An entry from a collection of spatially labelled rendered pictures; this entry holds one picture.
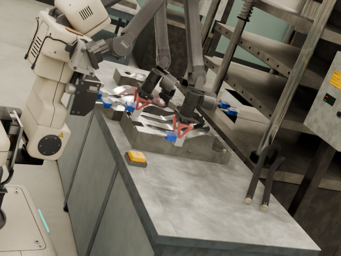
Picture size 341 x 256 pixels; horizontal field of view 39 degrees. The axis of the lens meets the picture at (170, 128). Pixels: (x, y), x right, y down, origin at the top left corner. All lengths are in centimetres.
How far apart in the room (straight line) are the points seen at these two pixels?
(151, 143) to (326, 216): 129
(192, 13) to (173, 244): 92
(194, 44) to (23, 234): 114
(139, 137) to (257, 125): 108
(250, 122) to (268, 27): 722
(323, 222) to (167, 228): 155
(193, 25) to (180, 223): 79
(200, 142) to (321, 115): 62
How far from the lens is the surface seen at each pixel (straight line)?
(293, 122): 268
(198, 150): 227
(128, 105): 224
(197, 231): 173
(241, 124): 297
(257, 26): 1005
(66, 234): 289
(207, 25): 348
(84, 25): 198
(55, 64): 202
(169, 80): 219
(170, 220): 173
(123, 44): 188
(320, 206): 296
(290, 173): 270
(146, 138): 215
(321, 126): 246
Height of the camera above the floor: 164
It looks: 19 degrees down
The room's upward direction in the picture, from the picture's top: 20 degrees clockwise
